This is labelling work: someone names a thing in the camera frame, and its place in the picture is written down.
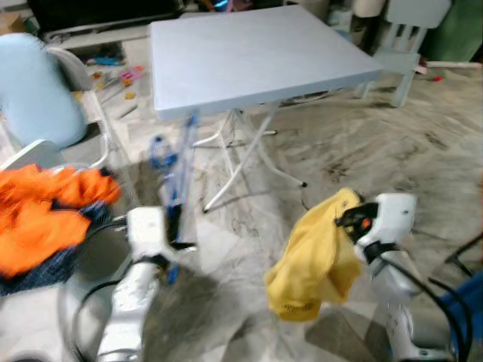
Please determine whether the blue plastic hanger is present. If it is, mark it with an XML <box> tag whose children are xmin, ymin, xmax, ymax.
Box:
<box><xmin>147</xmin><ymin>112</ymin><xmax>202</xmax><ymax>286</ymax></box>

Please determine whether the yellow shirt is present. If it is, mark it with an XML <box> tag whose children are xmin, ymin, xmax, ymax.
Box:
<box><xmin>264</xmin><ymin>187</ymin><xmax>365</xmax><ymax>324</ymax></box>

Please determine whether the orange garment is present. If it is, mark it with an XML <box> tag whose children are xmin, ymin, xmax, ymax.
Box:
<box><xmin>0</xmin><ymin>164</ymin><xmax>122</xmax><ymax>278</ymax></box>

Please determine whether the navy checked garment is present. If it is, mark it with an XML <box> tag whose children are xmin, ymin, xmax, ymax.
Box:
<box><xmin>0</xmin><ymin>200</ymin><xmax>114</xmax><ymax>296</ymax></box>

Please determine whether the blue cloth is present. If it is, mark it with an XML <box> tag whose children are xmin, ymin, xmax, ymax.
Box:
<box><xmin>440</xmin><ymin>271</ymin><xmax>483</xmax><ymax>362</ymax></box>

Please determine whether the pink toy tile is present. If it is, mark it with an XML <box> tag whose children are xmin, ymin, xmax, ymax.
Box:
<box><xmin>117</xmin><ymin>66</ymin><xmax>146</xmax><ymax>84</ymax></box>

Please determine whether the white child chair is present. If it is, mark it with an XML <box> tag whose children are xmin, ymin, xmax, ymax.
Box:
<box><xmin>361</xmin><ymin>0</ymin><xmax>454</xmax><ymax>108</ymax></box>

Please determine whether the grey folding table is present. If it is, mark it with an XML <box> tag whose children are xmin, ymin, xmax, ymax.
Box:
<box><xmin>149</xmin><ymin>4</ymin><xmax>386</xmax><ymax>213</ymax></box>

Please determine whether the white tube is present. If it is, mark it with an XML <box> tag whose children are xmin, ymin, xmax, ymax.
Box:
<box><xmin>430</xmin><ymin>60</ymin><xmax>483</xmax><ymax>70</ymax></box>

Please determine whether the green fabric cabinet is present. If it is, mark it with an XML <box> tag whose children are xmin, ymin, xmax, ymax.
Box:
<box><xmin>421</xmin><ymin>0</ymin><xmax>483</xmax><ymax>63</ymax></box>

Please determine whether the black low cabinet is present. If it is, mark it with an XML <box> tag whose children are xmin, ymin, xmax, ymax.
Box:
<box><xmin>26</xmin><ymin>0</ymin><xmax>182</xmax><ymax>42</ymax></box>

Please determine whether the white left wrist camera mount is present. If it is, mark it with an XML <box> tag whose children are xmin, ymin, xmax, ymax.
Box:
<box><xmin>125</xmin><ymin>207</ymin><xmax>171</xmax><ymax>261</ymax></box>

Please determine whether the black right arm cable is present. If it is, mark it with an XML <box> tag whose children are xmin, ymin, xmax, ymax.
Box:
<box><xmin>377</xmin><ymin>253</ymin><xmax>472</xmax><ymax>362</ymax></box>

